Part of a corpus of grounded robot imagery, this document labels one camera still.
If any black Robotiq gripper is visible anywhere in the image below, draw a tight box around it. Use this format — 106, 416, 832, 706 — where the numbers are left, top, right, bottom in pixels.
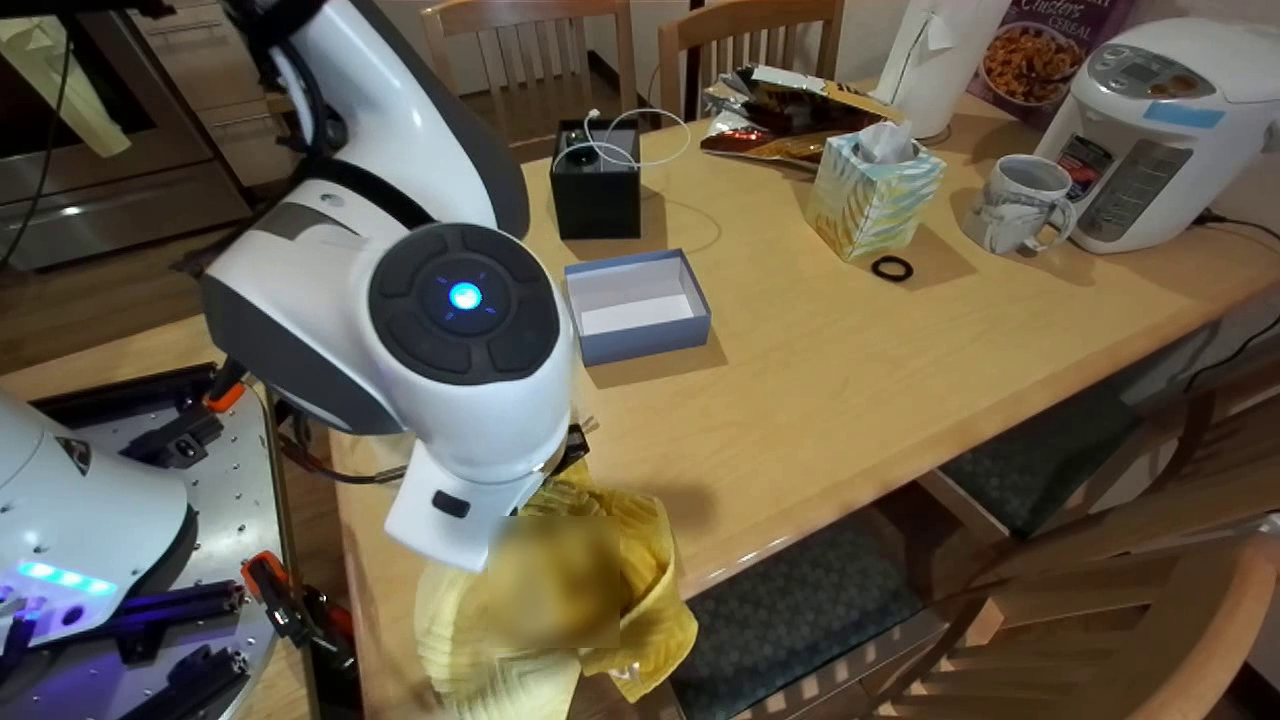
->
538, 416, 602, 485

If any yellow ribbed towel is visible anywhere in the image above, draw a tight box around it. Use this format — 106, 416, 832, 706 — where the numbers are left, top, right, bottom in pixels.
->
413, 462, 701, 720

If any blue-grey cardboard box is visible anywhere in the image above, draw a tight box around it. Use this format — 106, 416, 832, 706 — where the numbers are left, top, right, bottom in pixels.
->
560, 247, 716, 370

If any black box with pens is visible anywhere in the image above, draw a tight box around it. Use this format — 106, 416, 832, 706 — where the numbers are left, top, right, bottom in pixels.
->
550, 109, 698, 245

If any wooden chair green seat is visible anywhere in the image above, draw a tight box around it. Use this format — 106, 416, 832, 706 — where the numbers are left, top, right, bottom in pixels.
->
918, 312, 1280, 564
533, 514, 1280, 720

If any black clamp orange jaw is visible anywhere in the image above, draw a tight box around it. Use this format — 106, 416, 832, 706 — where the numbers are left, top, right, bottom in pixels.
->
238, 547, 355, 671

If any black clamp orange trigger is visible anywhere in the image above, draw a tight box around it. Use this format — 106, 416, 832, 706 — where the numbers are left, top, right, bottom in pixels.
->
118, 357, 272, 471

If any striped tissue box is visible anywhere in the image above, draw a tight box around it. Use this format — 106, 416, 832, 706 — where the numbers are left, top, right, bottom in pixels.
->
799, 116, 952, 263

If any brown snack packet pile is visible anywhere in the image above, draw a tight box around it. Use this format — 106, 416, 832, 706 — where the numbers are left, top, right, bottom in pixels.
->
698, 62, 900, 175

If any wooden slat-back chair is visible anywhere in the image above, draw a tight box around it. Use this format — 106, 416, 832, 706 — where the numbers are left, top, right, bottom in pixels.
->
421, 0, 641, 151
655, 0, 851, 121

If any white ceramic mug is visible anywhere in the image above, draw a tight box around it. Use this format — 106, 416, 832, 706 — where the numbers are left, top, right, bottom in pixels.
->
971, 151, 1079, 262

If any purple cereal box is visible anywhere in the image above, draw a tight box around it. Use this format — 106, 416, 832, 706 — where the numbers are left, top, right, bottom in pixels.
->
978, 0, 1136, 116

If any pale yellow paper sheet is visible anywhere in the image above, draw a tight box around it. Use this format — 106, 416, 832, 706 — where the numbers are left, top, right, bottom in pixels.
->
0, 13, 137, 161

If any white electric water boiler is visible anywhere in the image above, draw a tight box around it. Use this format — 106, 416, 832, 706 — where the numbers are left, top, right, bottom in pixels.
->
1036, 13, 1280, 258

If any black rubber ring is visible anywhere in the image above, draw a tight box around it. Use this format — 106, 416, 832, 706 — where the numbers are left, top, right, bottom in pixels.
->
870, 253, 922, 290

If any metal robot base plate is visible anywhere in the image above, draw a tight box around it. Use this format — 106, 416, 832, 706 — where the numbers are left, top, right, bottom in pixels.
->
0, 385, 291, 720

